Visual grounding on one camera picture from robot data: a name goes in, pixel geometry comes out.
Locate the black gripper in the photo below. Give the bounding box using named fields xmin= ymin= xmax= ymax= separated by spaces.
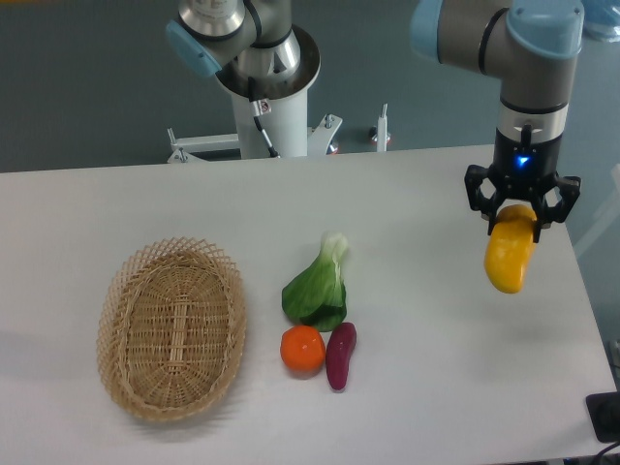
xmin=464 ymin=130 xmax=581 ymax=242

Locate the yellow mango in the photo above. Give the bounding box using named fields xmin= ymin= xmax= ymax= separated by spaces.
xmin=483 ymin=204 xmax=536 ymax=294

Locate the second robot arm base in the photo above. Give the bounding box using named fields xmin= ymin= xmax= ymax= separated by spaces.
xmin=166 ymin=1 xmax=301 ymax=81

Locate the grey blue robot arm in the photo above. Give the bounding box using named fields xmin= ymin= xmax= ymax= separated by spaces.
xmin=410 ymin=1 xmax=584 ymax=241

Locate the woven wicker basket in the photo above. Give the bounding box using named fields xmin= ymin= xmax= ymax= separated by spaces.
xmin=97 ymin=237 xmax=247 ymax=421

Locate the green bok choy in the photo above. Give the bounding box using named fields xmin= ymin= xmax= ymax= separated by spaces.
xmin=281 ymin=232 xmax=349 ymax=332

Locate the purple sweet potato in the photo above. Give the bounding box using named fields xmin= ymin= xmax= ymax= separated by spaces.
xmin=325 ymin=323 xmax=357 ymax=391

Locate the black device at table edge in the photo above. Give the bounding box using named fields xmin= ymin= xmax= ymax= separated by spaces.
xmin=585 ymin=391 xmax=619 ymax=443

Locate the orange tangerine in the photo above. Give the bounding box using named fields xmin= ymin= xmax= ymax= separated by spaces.
xmin=280 ymin=325 xmax=326 ymax=373

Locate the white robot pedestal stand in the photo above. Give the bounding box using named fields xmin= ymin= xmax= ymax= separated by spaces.
xmin=168 ymin=26 xmax=343 ymax=163

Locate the black cable on pedestal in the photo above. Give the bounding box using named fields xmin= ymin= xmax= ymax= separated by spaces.
xmin=247 ymin=76 xmax=281 ymax=159

